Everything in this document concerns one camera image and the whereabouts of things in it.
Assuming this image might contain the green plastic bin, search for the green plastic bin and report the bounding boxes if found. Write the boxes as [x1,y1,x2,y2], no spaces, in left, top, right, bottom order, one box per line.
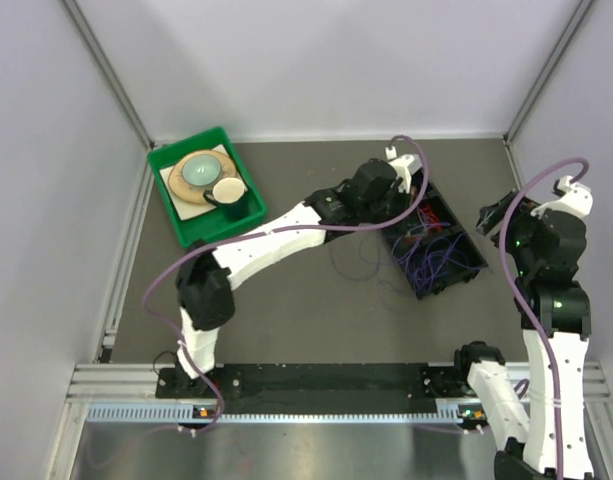
[148,127,267,248]

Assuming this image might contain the red thin wires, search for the red thin wires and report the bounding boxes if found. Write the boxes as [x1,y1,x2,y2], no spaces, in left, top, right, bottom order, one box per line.
[410,202,452,236]

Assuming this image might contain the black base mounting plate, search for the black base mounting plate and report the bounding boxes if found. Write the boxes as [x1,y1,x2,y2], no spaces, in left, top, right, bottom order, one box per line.
[155,362,512,404]

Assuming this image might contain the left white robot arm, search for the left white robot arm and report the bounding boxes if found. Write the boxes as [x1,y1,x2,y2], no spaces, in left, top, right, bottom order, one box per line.
[175,154,423,397]

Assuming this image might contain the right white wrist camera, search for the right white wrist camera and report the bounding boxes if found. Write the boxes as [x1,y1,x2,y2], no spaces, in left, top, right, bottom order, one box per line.
[530,175,593,219]

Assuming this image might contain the black three-compartment tray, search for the black three-compartment tray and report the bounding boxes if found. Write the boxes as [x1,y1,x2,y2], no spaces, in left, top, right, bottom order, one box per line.
[381,183,488,300]

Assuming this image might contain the dark green mug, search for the dark green mug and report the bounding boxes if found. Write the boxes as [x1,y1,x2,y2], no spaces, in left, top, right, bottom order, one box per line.
[203,177,249,221]

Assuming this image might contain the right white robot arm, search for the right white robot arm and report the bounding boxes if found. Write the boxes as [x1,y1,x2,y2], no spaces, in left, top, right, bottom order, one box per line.
[452,185,595,479]

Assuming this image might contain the slotted grey cable duct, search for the slotted grey cable duct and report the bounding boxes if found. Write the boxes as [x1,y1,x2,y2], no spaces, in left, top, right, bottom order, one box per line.
[86,403,464,424]

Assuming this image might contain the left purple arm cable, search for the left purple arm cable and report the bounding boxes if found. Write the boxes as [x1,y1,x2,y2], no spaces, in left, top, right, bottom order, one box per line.
[141,134,431,436]

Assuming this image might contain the white square board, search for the white square board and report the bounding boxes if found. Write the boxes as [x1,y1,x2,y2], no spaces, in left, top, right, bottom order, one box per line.
[159,144,241,221]

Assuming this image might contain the purple thin wires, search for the purple thin wires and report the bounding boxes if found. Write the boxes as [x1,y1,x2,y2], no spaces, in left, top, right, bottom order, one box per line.
[328,229,495,315]

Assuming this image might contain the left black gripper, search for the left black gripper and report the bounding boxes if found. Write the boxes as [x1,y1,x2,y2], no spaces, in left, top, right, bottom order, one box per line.
[360,184,426,238]

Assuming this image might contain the wooden round plate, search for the wooden round plate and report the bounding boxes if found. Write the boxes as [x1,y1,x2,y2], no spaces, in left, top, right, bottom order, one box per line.
[168,150,238,204]

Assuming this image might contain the light teal bowl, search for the light teal bowl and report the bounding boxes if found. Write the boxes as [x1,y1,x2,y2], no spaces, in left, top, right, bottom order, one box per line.
[181,153,222,187]

